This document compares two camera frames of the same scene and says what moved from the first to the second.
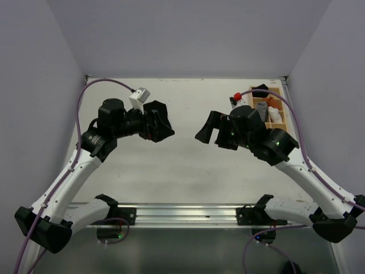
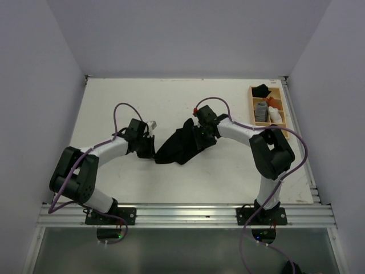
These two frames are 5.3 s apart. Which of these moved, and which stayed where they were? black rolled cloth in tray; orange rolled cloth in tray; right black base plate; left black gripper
Moved: left black gripper
Stayed: right black base plate; orange rolled cloth in tray; black rolled cloth in tray
